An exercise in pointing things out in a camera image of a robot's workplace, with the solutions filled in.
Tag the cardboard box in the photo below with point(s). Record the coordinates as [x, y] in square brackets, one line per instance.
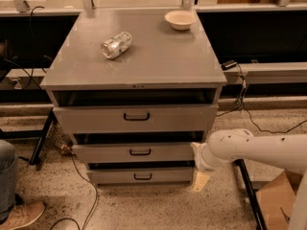
[276, 200]

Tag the black left stand leg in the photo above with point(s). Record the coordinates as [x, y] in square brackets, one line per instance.
[26, 134]

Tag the black power adapter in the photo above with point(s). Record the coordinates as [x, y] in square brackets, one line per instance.
[228, 65]

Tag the person leg in jeans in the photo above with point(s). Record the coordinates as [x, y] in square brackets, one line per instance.
[8, 178]

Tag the black metal frame leg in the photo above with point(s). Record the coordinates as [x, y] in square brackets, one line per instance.
[260, 223]

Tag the grey bottom drawer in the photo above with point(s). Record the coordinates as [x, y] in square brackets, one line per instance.
[141, 176]

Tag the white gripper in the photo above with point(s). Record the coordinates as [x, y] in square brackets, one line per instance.
[200, 157]

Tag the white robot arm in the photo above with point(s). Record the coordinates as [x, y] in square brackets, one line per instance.
[288, 152]

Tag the grey drawer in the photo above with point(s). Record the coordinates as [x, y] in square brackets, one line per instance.
[145, 152]
[140, 118]
[141, 176]

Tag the white paper bowl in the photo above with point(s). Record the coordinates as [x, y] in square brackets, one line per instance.
[180, 20]

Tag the tan sneaker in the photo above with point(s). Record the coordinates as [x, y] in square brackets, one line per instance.
[23, 215]

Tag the grey top drawer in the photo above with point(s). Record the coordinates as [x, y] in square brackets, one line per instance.
[140, 118]

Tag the silver crushed soda can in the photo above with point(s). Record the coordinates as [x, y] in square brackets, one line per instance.
[117, 45]

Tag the grey drawer cabinet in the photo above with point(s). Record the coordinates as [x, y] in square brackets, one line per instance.
[162, 67]

